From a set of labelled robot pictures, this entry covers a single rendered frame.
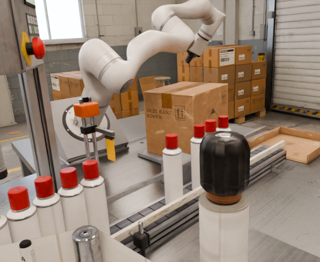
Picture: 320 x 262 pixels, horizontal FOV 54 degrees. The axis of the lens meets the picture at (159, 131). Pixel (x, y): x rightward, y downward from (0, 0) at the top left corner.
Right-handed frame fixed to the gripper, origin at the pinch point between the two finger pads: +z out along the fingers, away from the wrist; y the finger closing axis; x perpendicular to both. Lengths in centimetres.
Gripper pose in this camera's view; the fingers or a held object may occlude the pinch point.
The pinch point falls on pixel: (188, 59)
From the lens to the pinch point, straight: 189.9
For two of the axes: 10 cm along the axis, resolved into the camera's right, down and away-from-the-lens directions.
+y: -8.2, -2.5, -5.2
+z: -5.1, 7.3, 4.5
